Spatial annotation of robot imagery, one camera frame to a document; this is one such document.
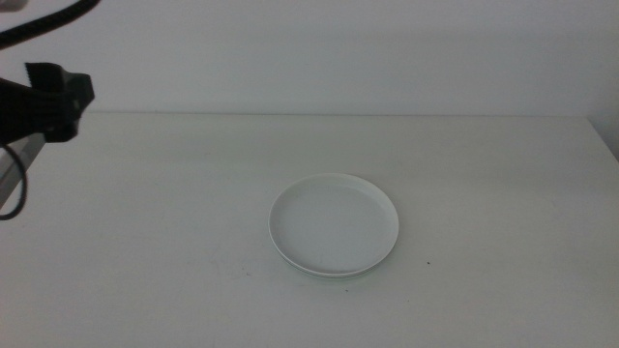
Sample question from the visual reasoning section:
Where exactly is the white shallow bowl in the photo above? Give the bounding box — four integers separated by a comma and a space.
268, 172, 400, 277

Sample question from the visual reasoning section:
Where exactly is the pale green shallow bowl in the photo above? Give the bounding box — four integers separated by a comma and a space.
273, 241, 388, 280

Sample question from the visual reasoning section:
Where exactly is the thick black sleeved cable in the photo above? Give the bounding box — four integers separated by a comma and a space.
0, 0, 103, 51

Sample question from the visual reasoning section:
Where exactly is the thin black cable loop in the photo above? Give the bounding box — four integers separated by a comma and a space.
0, 143, 29, 222

